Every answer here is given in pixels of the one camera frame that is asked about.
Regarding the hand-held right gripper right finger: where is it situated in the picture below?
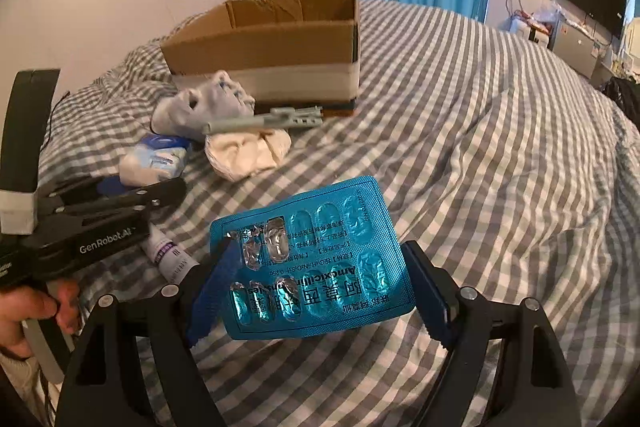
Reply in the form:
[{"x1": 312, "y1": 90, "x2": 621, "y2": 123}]
[{"x1": 401, "y1": 240, "x2": 587, "y2": 427}]

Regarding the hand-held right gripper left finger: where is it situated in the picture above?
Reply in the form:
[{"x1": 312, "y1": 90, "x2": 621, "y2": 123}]
[{"x1": 54, "y1": 236, "x2": 242, "y2": 427}]

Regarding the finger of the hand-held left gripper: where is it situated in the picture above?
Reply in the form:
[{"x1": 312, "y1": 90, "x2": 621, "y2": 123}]
[
  {"x1": 50, "y1": 178, "x2": 188, "y2": 229},
  {"x1": 36, "y1": 176, "x2": 132, "y2": 208}
]

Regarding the blue pill blister pack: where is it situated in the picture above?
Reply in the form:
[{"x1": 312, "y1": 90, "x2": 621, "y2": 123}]
[{"x1": 208, "y1": 175, "x2": 417, "y2": 341}]

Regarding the person's left hand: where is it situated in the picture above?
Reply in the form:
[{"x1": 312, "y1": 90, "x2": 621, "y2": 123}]
[{"x1": 0, "y1": 279, "x2": 82, "y2": 359}]

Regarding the blue white tissue packet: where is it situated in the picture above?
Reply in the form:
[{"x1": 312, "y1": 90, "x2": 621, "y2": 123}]
[{"x1": 118, "y1": 134, "x2": 194, "y2": 186}]

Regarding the white purple ointment tube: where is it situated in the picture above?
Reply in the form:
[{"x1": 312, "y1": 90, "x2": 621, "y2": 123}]
[{"x1": 141, "y1": 227, "x2": 202, "y2": 286}]

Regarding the white crumpled cloth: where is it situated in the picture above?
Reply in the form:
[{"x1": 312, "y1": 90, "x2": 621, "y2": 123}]
[{"x1": 203, "y1": 127, "x2": 292, "y2": 182}]

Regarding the grey white sock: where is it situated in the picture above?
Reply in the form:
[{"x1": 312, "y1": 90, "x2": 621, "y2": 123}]
[{"x1": 150, "y1": 70, "x2": 257, "y2": 138}]

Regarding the grey plastic tool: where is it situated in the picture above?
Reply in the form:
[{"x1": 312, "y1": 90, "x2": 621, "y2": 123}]
[{"x1": 202, "y1": 105, "x2": 324, "y2": 136}]

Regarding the grey checked blanket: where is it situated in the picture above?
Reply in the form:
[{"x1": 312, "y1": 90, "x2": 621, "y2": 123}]
[{"x1": 0, "y1": 0, "x2": 640, "y2": 427}]

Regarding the open cardboard box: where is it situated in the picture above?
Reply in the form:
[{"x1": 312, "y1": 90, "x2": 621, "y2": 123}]
[{"x1": 160, "y1": 0, "x2": 362, "y2": 118}]

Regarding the black bag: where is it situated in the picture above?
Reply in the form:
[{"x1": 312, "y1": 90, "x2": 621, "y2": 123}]
[{"x1": 601, "y1": 76, "x2": 640, "y2": 130}]

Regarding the silver mini fridge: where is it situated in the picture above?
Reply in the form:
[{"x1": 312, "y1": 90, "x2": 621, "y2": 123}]
[{"x1": 559, "y1": 18, "x2": 599, "y2": 80}]

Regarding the thin black cable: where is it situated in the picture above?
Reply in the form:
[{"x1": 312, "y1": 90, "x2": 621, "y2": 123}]
[{"x1": 42, "y1": 91, "x2": 71, "y2": 148}]

